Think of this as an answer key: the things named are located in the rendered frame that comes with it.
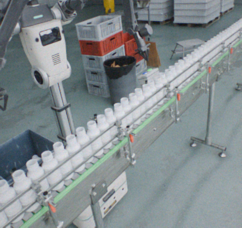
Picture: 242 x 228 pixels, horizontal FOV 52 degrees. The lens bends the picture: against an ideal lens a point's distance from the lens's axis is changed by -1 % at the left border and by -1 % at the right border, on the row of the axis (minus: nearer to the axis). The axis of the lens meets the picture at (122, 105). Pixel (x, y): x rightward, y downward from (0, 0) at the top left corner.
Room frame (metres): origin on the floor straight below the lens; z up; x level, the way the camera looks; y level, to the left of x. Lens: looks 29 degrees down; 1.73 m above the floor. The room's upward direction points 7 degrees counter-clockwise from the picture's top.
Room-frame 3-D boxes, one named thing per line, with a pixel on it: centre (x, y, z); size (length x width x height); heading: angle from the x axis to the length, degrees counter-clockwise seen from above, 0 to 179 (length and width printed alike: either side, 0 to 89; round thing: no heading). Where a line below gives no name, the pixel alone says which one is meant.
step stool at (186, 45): (4.53, -1.35, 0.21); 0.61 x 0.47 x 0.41; 11
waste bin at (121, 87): (3.18, -0.03, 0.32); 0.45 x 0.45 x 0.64
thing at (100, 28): (3.74, 0.19, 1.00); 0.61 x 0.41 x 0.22; 145
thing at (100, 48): (3.75, 0.19, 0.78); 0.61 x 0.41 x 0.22; 144
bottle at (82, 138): (0.86, 0.19, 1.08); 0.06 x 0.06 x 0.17
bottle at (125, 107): (1.08, -0.01, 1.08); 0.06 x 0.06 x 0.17
